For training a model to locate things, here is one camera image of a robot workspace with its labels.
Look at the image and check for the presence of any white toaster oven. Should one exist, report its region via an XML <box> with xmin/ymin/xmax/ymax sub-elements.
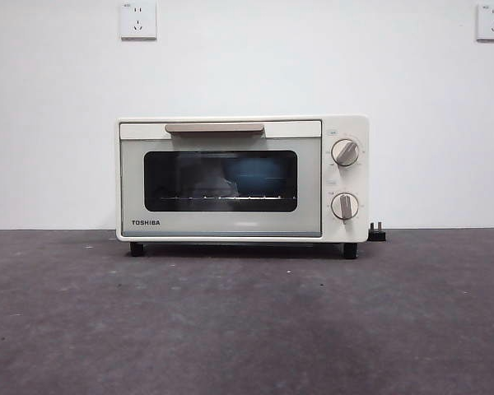
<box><xmin>115</xmin><ymin>114</ymin><xmax>371</xmax><ymax>260</ymax></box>

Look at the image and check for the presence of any black power cable with plug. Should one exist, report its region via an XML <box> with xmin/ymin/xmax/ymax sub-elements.
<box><xmin>369</xmin><ymin>221</ymin><xmax>388</xmax><ymax>243</ymax></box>

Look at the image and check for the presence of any beige round oven knob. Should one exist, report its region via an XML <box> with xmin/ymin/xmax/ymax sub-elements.
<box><xmin>331</xmin><ymin>138</ymin><xmax>361</xmax><ymax>168</ymax></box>
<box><xmin>331</xmin><ymin>192</ymin><xmax>361</xmax><ymax>221</ymax></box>

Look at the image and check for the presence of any metal oven rack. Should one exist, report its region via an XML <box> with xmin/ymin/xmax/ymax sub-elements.
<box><xmin>158</xmin><ymin>193</ymin><xmax>296</xmax><ymax>202</ymax></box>

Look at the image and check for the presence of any glass oven door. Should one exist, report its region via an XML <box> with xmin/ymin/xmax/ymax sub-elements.
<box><xmin>119</xmin><ymin>118</ymin><xmax>324</xmax><ymax>239</ymax></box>

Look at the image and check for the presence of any blue bowl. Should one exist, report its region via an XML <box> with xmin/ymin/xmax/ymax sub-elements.
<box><xmin>221</xmin><ymin>158</ymin><xmax>282</xmax><ymax>198</ymax></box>

